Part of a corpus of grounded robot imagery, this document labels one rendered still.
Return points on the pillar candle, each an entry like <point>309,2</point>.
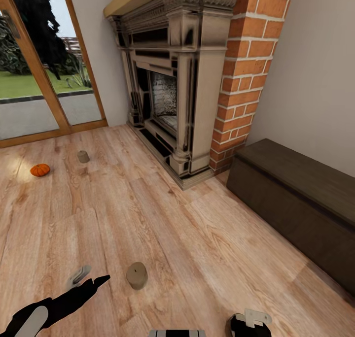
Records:
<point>83,156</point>
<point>137,276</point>
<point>228,331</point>

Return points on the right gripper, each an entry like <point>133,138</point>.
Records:
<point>241,330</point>

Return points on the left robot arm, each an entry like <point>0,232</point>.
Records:
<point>30,320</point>

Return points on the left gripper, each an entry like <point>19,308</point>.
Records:
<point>81,294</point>

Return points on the pumpkin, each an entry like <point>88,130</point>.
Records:
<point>40,170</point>

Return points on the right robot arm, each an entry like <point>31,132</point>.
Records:
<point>248,328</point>

